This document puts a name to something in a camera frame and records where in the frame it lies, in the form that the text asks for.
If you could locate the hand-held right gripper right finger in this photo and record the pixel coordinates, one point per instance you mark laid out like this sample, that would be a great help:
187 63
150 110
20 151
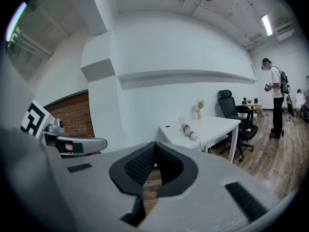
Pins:
205 202

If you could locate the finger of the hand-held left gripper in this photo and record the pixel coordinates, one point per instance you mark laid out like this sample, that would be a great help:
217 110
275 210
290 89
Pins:
94 144

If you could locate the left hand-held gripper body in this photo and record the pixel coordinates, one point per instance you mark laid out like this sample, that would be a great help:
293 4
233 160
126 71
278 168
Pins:
33 117

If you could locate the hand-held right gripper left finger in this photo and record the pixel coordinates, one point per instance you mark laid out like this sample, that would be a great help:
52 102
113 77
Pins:
84 190

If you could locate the plastic bottle with red cap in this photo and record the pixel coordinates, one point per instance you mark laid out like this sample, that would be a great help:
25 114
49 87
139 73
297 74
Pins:
189 130

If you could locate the white table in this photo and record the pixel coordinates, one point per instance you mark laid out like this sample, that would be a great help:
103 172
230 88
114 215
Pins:
217 127

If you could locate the pink cup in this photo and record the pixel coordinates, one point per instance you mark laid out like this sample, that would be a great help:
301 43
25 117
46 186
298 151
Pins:
181 120

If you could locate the pink vase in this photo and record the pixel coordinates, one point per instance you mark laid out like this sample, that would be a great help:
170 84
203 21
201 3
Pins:
199 115

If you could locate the artificial flower sprig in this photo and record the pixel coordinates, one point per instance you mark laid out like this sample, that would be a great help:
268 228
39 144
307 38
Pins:
200 105

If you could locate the ceiling strip light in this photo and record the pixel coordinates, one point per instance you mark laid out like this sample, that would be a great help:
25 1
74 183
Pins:
267 25
15 20

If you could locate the black office chair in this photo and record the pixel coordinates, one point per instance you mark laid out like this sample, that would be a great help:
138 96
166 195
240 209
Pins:
228 105

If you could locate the light wooden desk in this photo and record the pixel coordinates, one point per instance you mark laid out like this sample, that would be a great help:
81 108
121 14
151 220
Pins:
252 104

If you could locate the white power strip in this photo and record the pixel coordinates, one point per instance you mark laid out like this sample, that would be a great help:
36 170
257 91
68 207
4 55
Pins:
287 121

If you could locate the black bag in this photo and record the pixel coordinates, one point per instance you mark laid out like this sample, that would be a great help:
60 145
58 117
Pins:
305 113

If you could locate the ceiling air conditioner unit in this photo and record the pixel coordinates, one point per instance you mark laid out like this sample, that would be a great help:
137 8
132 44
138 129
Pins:
285 33

